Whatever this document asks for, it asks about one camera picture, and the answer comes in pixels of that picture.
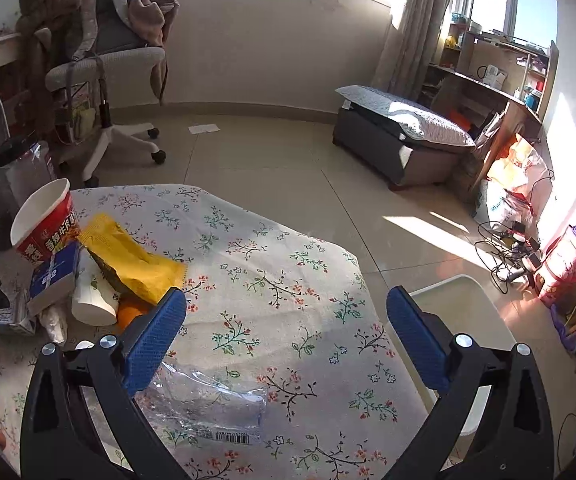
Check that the pinkish brown blanket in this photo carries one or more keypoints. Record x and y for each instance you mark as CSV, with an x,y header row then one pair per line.
x,y
152,15

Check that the orange yellow plastic bag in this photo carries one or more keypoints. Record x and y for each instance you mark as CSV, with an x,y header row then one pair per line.
x,y
518,160

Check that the crumpled blue white packet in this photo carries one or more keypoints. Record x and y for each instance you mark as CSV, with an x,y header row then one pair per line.
x,y
5,317

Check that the white printed sack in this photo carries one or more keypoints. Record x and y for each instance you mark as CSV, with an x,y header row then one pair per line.
x,y
493,205

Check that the crumpled clear wrapper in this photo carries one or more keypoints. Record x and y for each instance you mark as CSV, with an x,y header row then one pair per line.
x,y
55,327

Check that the white plastic bin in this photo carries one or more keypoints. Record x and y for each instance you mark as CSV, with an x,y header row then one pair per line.
x,y
468,310

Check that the floral tablecloth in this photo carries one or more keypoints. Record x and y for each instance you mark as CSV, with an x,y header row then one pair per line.
x,y
278,300

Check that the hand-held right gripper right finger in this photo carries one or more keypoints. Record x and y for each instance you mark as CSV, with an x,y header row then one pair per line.
x,y
418,340

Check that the brown fur coat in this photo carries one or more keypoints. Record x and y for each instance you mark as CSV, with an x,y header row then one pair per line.
x,y
47,20

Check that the white paper sheet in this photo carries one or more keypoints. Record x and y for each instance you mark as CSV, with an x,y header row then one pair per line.
x,y
203,128

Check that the dark grey ottoman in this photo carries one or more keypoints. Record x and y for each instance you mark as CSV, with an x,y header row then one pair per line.
x,y
378,145

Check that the pink plastic container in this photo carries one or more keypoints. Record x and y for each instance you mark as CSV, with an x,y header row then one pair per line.
x,y
565,270

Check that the blue and white box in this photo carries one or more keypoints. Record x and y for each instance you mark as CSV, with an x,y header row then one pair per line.
x,y
52,277

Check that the red white instant noodle cup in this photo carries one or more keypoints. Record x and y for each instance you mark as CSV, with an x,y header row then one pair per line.
x,y
42,225

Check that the yellow snack bag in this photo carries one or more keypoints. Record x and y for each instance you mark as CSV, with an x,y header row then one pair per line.
x,y
132,260

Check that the grey quilted cushion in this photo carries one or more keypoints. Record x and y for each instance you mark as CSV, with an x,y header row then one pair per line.
x,y
408,115

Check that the beige curtain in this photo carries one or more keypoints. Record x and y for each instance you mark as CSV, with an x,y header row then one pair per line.
x,y
418,35

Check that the wooden desk with shelves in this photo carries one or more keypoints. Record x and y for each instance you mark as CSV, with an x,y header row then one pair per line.
x,y
488,85

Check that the crushed clear plastic bottle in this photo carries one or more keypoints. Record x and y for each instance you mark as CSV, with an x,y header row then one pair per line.
x,y
217,405

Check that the orange fruit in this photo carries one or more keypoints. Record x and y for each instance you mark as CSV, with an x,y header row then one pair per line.
x,y
128,317

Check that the white paper cup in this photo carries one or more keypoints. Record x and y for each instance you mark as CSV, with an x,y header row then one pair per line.
x,y
92,305

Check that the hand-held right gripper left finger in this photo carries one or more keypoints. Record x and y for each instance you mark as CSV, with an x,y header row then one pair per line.
x,y
155,340

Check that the white office chair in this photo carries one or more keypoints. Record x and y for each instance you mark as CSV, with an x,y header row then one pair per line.
x,y
117,62

